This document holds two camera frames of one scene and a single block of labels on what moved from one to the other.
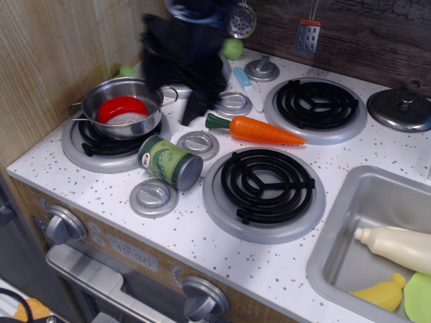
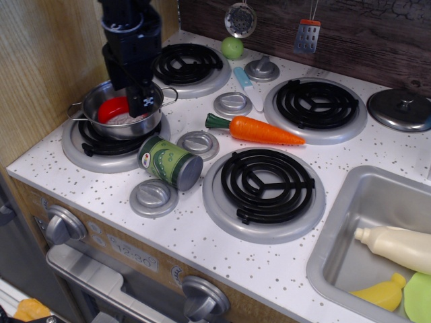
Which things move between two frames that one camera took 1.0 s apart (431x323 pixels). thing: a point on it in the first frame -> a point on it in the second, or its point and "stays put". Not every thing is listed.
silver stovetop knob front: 153,198 stays put
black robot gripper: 194,50 -> 133,42
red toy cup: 121,110 stays put
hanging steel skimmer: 242,21 stays put
